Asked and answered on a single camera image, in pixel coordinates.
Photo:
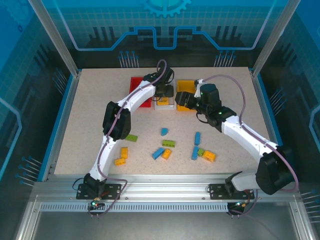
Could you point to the yellow lego frame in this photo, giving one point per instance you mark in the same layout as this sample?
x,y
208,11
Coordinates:
x,y
163,101

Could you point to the yellow plastic bin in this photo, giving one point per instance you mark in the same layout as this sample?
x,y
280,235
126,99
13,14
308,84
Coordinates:
x,y
185,85

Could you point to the white plastic bin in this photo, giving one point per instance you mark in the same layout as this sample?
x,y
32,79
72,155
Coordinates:
x,y
163,107

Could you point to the curved blue lego brick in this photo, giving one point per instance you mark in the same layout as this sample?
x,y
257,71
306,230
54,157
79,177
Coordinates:
x,y
164,131

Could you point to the yellow lego brick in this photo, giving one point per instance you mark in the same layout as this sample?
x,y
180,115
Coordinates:
x,y
124,152
120,161
167,153
208,155

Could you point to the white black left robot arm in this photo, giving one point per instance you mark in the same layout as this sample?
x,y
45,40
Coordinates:
x,y
105,155

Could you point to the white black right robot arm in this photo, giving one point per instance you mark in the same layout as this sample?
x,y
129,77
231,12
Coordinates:
x,y
250,135

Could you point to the red plastic bin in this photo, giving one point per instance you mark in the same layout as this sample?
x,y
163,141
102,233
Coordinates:
x,y
135,85

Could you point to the long blue lego brick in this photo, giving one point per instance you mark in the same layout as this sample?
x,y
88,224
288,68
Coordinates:
x,y
197,138

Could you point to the small green lego brick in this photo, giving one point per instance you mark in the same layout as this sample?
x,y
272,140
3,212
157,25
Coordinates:
x,y
200,151

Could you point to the aluminium side rail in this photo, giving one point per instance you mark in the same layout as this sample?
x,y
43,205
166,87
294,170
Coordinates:
x,y
264,105
67,117

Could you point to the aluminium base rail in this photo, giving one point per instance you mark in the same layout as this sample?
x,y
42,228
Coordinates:
x,y
165,185

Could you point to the aluminium frame post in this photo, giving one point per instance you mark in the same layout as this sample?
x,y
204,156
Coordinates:
x,y
275,37
53,37

